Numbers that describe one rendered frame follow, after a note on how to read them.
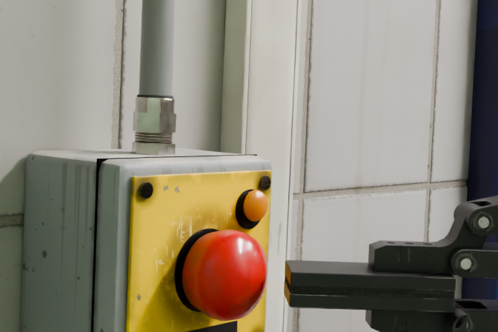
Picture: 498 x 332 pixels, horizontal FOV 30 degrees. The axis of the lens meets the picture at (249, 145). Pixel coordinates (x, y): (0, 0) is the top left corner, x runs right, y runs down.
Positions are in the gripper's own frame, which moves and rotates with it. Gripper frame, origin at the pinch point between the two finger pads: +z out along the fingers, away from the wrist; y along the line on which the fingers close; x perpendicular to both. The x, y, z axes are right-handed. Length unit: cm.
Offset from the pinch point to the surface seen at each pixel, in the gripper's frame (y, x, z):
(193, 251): -1.2, 0.3, 7.6
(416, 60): -11.2, 27.1, -8.0
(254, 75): -9.2, 12.1, 4.6
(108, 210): -3.0, -1.1, 11.2
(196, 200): -3.3, 1.4, 7.5
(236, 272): -0.5, -0.5, 5.7
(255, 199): -3.2, 3.1, 4.8
